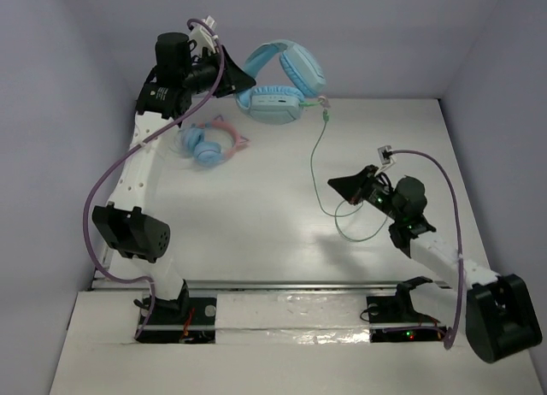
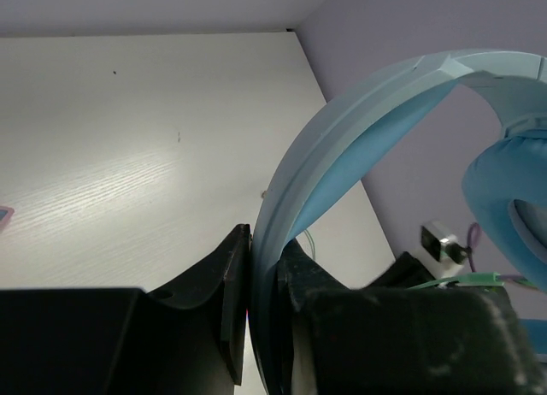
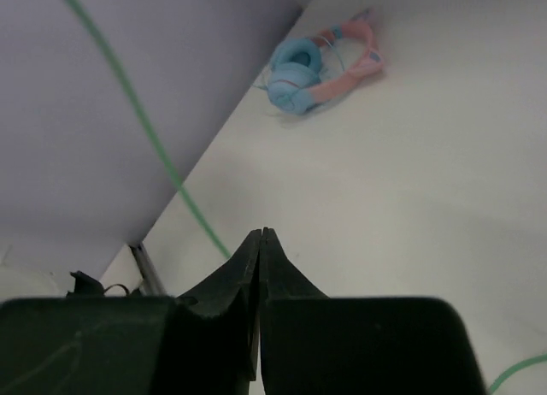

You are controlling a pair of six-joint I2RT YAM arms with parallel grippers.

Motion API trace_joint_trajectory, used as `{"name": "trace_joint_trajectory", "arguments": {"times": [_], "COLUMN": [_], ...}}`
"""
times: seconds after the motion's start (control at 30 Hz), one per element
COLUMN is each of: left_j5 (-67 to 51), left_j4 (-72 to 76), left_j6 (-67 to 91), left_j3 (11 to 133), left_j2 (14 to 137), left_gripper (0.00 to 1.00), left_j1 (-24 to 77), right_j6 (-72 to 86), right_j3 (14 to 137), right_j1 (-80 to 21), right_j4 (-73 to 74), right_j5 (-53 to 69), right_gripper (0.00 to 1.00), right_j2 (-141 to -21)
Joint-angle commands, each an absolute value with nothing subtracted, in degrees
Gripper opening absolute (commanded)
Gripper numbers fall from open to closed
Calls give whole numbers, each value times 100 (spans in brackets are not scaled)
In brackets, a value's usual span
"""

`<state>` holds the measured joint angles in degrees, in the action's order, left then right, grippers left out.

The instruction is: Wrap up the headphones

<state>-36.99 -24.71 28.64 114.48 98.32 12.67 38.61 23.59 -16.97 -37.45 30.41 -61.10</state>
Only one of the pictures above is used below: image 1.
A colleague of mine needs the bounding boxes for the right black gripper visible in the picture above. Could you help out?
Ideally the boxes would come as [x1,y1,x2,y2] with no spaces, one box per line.
[327,165,403,222]

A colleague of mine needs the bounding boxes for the green headphone cable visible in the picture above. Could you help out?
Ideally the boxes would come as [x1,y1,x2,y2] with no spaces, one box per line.
[298,95,392,243]

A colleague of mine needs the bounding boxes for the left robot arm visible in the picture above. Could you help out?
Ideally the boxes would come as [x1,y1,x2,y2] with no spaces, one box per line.
[91,32,256,321]

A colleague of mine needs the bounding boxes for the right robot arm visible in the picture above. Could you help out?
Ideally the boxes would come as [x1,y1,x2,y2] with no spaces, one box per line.
[327,165,543,363]

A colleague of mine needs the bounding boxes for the pink blue cat-ear headphones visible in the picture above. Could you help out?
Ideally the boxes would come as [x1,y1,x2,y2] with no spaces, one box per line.
[168,115,250,168]

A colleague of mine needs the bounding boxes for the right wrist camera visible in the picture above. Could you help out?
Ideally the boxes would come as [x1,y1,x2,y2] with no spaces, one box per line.
[375,145,397,175]

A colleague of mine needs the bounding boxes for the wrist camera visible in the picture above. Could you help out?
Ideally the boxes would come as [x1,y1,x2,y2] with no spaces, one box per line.
[375,145,397,175]
[187,15,217,55]

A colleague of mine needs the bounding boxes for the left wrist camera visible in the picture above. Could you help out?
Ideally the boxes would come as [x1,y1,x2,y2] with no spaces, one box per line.
[187,15,217,55]

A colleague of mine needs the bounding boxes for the aluminium rail front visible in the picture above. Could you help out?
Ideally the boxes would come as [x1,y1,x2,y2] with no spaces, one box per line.
[89,277,454,293]

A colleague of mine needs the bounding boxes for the aluminium rail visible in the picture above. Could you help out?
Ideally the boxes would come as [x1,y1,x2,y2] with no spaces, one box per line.
[89,277,454,293]
[88,241,115,291]

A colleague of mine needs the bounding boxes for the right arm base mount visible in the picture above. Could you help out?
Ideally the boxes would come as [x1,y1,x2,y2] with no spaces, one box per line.
[360,276,447,343]

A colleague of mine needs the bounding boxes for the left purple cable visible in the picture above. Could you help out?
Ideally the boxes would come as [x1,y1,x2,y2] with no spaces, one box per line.
[81,18,226,340]

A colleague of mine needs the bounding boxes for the purple cable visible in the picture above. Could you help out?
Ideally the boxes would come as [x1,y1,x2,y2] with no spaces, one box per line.
[81,18,226,340]
[391,149,465,350]

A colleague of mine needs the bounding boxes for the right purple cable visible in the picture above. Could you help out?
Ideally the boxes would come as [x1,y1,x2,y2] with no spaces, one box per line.
[391,149,465,350]

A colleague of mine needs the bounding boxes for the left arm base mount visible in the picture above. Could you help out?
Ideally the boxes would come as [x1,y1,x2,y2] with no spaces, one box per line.
[137,297,217,345]

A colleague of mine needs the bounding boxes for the aluminium rail left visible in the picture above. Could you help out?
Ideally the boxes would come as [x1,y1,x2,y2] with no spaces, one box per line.
[88,241,115,291]

